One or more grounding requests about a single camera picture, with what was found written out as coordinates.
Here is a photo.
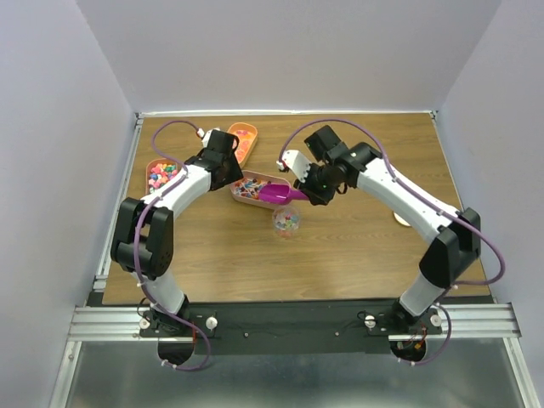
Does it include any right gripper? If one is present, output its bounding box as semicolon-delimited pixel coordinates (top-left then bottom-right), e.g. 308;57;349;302
292;161;337;207

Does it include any orange tray of star candies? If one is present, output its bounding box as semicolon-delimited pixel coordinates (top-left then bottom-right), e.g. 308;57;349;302
228;122;258;167

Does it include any pink tray of lollipops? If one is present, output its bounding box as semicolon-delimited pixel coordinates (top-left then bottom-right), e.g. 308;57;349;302
229;170;291;209

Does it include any magenta plastic scoop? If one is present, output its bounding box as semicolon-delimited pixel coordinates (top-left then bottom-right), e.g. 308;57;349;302
258;184;309;206

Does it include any clear plastic cup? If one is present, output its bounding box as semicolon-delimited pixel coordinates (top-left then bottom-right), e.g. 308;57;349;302
272;206;301;238

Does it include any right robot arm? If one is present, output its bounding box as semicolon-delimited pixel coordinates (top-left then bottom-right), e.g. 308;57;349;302
277;125;481;333

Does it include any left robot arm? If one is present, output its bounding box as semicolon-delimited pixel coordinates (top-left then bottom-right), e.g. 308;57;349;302
110;129;242;336

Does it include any pink tray of wrapped candies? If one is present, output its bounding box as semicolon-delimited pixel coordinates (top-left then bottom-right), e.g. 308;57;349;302
145;157;184;195

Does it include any white round lid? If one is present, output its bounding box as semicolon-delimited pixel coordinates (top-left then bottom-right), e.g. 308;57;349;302
393;212;410;227

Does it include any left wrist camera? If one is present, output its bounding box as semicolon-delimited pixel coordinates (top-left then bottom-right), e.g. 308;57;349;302
196;127;220;148

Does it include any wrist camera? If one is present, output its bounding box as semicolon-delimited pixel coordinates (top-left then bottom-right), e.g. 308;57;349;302
196;127;220;148
276;150;312;183

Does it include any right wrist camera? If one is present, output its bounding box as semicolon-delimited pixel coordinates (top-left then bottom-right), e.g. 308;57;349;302
276;150;312;183

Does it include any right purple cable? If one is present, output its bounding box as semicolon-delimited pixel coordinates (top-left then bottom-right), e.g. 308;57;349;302
278;118;507;366

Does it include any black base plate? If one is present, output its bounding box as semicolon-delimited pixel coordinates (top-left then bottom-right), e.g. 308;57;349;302
139;298;446;355

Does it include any aluminium frame rail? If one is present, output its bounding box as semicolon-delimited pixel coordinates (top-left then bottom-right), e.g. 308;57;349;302
50;297;541;407

